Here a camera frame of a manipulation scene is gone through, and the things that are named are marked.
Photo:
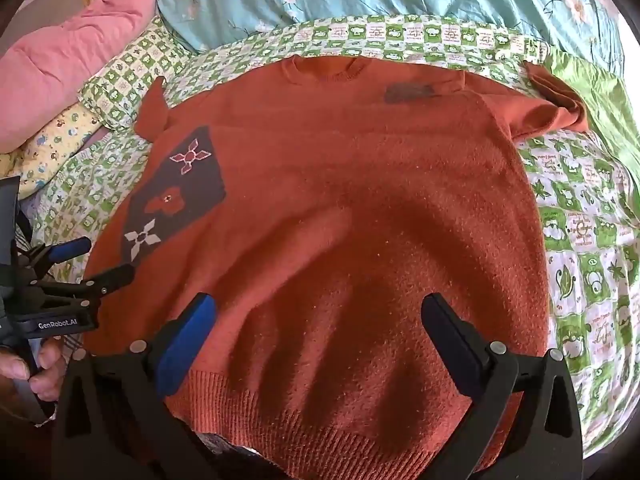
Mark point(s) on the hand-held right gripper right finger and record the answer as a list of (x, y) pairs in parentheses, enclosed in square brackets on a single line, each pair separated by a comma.
[(457, 345)]

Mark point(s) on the green checked pillow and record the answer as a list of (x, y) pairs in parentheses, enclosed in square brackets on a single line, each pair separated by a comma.
[(130, 80)]

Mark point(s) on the plain green satin cloth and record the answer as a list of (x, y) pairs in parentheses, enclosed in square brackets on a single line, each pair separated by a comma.
[(600, 90)]

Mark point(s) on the yellow printed pillow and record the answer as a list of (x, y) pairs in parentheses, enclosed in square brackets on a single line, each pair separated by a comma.
[(50, 140)]

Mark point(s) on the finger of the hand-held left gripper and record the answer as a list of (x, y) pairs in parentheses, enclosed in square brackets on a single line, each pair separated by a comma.
[(70, 250), (107, 280)]

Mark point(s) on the person's left hand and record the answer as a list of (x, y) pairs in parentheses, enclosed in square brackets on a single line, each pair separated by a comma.
[(47, 367)]

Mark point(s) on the green checked bed sheet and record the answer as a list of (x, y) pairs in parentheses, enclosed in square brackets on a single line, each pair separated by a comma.
[(580, 240)]

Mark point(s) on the orange knit sweater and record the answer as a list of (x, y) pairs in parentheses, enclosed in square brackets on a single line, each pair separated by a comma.
[(350, 220)]

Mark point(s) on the pink pillow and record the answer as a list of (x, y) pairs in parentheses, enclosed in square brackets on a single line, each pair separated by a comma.
[(65, 55)]

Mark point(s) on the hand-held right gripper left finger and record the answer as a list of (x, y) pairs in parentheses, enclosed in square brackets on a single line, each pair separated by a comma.
[(186, 340)]

